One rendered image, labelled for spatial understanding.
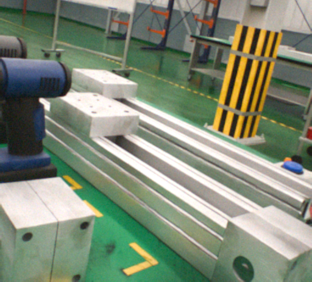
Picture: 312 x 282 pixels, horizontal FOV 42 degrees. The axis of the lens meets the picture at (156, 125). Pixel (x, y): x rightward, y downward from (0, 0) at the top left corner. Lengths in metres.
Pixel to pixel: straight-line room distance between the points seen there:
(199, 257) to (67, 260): 0.18
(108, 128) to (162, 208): 0.22
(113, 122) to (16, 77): 0.22
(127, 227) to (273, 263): 0.24
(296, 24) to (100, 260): 9.00
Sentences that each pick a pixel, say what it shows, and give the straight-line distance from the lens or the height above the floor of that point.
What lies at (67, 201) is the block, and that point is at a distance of 0.49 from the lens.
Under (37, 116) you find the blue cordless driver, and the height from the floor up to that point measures 0.91.
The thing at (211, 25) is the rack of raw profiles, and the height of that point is 0.93.
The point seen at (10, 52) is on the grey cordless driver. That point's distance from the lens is 0.86.
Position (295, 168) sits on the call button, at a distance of 0.88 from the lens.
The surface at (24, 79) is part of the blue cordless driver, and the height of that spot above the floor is 0.97.
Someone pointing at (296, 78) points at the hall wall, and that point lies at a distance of 9.29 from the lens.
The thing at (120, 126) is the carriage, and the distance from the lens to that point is 0.77.
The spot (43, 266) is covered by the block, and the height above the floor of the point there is 0.82.
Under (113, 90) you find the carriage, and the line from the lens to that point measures 1.05.
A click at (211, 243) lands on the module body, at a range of 0.55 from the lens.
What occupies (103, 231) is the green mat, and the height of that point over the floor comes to 0.78.
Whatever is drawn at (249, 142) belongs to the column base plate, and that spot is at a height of 0.02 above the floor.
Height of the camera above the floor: 1.11
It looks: 16 degrees down
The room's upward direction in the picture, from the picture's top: 11 degrees clockwise
